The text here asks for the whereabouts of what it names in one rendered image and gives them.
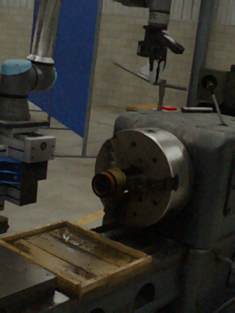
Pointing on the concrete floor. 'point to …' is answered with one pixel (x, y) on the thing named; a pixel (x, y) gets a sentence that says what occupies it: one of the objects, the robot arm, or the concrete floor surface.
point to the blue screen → (71, 68)
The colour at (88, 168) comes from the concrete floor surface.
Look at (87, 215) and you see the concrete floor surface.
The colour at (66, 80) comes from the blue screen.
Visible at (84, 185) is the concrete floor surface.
